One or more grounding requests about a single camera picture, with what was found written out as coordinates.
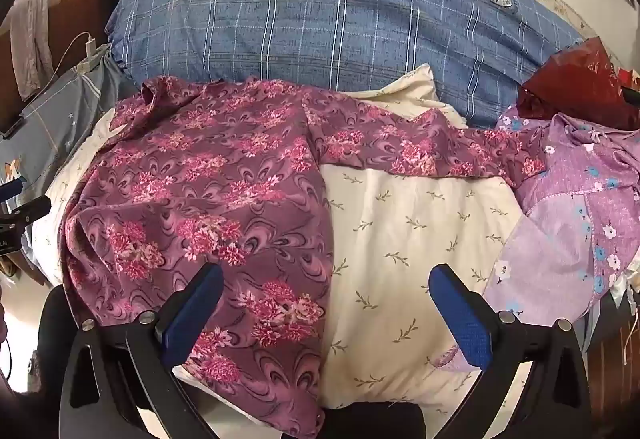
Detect grey hanging cloth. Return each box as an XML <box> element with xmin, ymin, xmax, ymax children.
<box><xmin>11</xmin><ymin>0</ymin><xmax>54</xmax><ymax>101</ymax></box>

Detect brown wooden headboard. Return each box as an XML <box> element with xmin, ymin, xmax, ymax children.
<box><xmin>0</xmin><ymin>0</ymin><xmax>110</xmax><ymax>135</ymax></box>

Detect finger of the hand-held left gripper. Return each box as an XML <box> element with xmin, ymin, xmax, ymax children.
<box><xmin>9</xmin><ymin>197</ymin><xmax>53</xmax><ymax>226</ymax></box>
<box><xmin>0</xmin><ymin>178</ymin><xmax>27</xmax><ymax>201</ymax></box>

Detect blue plaid quilt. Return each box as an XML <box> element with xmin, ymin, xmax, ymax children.
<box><xmin>106</xmin><ymin>0</ymin><xmax>586</xmax><ymax>130</ymax></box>

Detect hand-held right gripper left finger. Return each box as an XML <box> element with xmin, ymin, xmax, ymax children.
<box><xmin>59</xmin><ymin>263</ymin><xmax>224</xmax><ymax>439</ymax></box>

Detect wooden cabinet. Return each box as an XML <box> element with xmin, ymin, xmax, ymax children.
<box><xmin>582</xmin><ymin>314</ymin><xmax>640</xmax><ymax>425</ymax></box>

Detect lilac floral garment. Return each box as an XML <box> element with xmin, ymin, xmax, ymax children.
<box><xmin>440</xmin><ymin>104</ymin><xmax>640</xmax><ymax>370</ymax></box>

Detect beige power strip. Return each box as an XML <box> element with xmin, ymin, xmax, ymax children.
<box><xmin>74</xmin><ymin>45</ymin><xmax>113</xmax><ymax>71</ymax></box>

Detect white charger cable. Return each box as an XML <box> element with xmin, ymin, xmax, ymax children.
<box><xmin>49</xmin><ymin>32</ymin><xmax>93</xmax><ymax>87</ymax></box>

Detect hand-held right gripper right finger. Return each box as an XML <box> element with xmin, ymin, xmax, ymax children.
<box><xmin>429</xmin><ymin>264</ymin><xmax>593</xmax><ymax>439</ymax></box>

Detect cream leaf-print pillow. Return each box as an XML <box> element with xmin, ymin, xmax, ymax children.
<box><xmin>30</xmin><ymin>64</ymin><xmax>531</xmax><ymax>415</ymax></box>

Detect red plastic bag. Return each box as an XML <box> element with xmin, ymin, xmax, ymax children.
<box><xmin>516</xmin><ymin>36</ymin><xmax>628</xmax><ymax>130</ymax></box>

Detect grey-blue star-print pillow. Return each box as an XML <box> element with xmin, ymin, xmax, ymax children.
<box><xmin>0</xmin><ymin>56</ymin><xmax>136</xmax><ymax>270</ymax></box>

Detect maroon floral garment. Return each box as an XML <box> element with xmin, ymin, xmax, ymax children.
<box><xmin>59</xmin><ymin>75</ymin><xmax>548</xmax><ymax>439</ymax></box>

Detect person's black trousers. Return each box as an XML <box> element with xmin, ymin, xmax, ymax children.
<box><xmin>27</xmin><ymin>284</ymin><xmax>426</xmax><ymax>439</ymax></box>

